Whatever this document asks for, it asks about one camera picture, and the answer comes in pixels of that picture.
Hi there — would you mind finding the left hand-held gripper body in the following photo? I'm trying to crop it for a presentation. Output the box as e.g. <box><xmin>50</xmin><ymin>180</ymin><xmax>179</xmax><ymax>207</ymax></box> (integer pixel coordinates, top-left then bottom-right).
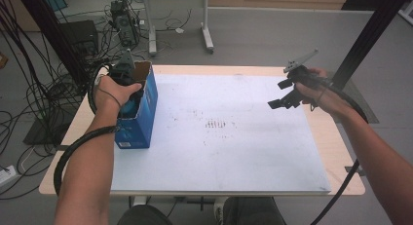
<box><xmin>108</xmin><ymin>49</ymin><xmax>139</xmax><ymax>87</ymax></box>

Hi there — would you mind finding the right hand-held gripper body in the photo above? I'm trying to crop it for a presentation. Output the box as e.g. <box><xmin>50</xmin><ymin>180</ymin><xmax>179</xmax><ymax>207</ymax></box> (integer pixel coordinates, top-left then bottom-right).
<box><xmin>282</xmin><ymin>49</ymin><xmax>326</xmax><ymax>90</ymax></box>

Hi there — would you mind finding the blue cardboard box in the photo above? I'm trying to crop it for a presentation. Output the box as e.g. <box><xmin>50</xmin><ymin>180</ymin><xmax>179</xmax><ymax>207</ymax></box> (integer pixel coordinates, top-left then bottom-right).
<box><xmin>114</xmin><ymin>60</ymin><xmax>160</xmax><ymax>150</ymax></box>

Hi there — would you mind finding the person's left hand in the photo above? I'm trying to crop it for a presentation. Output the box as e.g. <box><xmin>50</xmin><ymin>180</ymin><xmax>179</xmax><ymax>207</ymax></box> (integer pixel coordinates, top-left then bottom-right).
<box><xmin>94</xmin><ymin>76</ymin><xmax>143</xmax><ymax>118</ymax></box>

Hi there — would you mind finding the person's right hand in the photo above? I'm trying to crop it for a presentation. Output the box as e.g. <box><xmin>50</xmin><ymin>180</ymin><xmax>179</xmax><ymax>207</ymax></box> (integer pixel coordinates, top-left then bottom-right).
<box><xmin>295</xmin><ymin>68</ymin><xmax>354</xmax><ymax>121</ymax></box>

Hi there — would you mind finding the black computer tower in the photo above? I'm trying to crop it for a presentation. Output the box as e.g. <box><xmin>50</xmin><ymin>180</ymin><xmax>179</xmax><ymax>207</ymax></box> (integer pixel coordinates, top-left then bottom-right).
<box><xmin>109</xmin><ymin>0</ymin><xmax>140</xmax><ymax>48</ymax></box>

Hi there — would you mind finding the black cabinet box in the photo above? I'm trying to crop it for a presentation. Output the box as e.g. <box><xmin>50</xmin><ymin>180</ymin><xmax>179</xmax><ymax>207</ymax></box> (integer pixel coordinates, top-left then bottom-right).
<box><xmin>59</xmin><ymin>19</ymin><xmax>99</xmax><ymax>57</ymax></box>

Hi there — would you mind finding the white table sheet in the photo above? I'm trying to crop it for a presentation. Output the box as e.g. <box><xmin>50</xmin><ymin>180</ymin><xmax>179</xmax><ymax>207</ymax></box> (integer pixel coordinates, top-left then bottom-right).
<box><xmin>110</xmin><ymin>73</ymin><xmax>332</xmax><ymax>196</ymax></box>

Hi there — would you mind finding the person's right leg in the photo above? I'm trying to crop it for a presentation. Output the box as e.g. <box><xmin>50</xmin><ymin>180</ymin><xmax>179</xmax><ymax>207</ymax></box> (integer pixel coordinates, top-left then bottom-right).
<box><xmin>222</xmin><ymin>196</ymin><xmax>286</xmax><ymax>225</ymax></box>

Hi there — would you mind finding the person's leg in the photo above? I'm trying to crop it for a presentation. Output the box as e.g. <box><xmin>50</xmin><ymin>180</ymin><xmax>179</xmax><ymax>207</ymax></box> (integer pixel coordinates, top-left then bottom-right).
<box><xmin>222</xmin><ymin>196</ymin><xmax>286</xmax><ymax>225</ymax></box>
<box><xmin>116</xmin><ymin>205</ymin><xmax>173</xmax><ymax>225</ymax></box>

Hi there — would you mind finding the person's shoe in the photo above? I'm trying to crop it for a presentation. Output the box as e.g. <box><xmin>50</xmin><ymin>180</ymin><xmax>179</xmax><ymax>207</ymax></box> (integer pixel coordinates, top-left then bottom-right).
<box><xmin>213</xmin><ymin>202</ymin><xmax>229</xmax><ymax>225</ymax></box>

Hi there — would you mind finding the person's left leg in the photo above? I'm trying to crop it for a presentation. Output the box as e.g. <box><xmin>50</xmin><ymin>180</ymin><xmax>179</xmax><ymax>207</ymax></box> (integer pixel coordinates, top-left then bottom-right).
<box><xmin>116</xmin><ymin>205</ymin><xmax>173</xmax><ymax>225</ymax></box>

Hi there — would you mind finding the white power strip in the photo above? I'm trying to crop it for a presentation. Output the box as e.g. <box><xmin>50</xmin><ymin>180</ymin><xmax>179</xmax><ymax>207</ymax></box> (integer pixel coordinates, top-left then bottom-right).
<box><xmin>0</xmin><ymin>165</ymin><xmax>18</xmax><ymax>187</ymax></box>

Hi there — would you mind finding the black metal post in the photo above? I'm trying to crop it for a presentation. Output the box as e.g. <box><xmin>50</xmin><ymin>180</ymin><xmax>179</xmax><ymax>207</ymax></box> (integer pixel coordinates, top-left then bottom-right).
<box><xmin>14</xmin><ymin>0</ymin><xmax>93</xmax><ymax>87</ymax></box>
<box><xmin>330</xmin><ymin>0</ymin><xmax>413</xmax><ymax>90</ymax></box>

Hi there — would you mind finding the white desk frame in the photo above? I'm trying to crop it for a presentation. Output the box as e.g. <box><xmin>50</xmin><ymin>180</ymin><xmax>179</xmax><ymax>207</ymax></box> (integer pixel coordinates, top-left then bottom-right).
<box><xmin>123</xmin><ymin>0</ymin><xmax>243</xmax><ymax>56</ymax></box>

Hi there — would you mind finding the black floor base plate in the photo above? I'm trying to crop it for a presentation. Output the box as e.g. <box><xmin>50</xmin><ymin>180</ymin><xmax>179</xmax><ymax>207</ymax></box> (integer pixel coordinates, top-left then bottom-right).
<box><xmin>22</xmin><ymin>110</ymin><xmax>76</xmax><ymax>147</ymax></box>

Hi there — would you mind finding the black corrugated left gripper cable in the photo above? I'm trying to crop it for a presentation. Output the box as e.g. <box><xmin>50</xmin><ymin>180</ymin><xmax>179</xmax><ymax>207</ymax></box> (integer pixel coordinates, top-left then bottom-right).
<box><xmin>53</xmin><ymin>63</ymin><xmax>122</xmax><ymax>198</ymax></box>

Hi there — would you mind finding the bundle of black floor cables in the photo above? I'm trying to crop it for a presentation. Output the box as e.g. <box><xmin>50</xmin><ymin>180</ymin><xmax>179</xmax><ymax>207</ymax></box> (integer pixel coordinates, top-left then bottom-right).
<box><xmin>0</xmin><ymin>0</ymin><xmax>150</xmax><ymax>200</ymax></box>

